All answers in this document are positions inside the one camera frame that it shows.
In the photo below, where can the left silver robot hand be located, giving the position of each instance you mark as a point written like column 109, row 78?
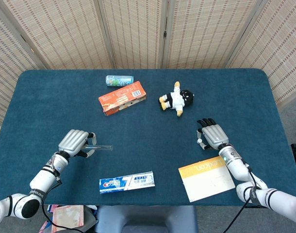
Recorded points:
column 71, row 140

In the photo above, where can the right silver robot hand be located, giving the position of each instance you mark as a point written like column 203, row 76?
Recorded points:
column 214, row 136

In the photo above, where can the clear glass tube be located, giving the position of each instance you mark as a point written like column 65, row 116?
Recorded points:
column 104, row 147

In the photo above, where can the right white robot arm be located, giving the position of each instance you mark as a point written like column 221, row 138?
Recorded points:
column 237, row 167

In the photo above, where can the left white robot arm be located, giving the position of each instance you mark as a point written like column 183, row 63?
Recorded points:
column 41, row 180

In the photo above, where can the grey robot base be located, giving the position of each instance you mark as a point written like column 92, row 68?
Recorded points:
column 145, row 218

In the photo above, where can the teal table cloth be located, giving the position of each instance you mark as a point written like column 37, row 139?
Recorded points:
column 65, row 109

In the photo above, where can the yellow white notebook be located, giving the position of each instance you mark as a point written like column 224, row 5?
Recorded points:
column 207, row 183

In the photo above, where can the black white plush toy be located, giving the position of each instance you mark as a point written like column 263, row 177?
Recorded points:
column 177, row 99

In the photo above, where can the orange snack box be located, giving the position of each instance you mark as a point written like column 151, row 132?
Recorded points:
column 121, row 98

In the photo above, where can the blue Crest toothpaste box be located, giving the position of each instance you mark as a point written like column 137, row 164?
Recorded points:
column 126, row 182

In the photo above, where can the pink book package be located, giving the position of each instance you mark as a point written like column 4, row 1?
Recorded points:
column 68, row 217

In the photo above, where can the light blue drink can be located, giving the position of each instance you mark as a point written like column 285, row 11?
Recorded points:
column 119, row 80

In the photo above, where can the bamboo folding screen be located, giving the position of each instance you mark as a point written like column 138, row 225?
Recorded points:
column 133, row 31

